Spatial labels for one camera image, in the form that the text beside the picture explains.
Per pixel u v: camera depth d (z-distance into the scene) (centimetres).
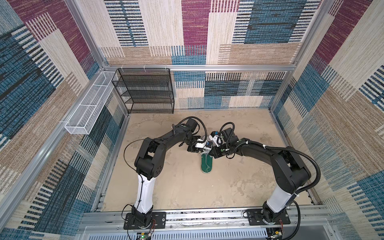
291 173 48
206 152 91
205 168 85
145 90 109
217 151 81
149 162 54
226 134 75
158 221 73
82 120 70
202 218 76
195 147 84
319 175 44
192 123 81
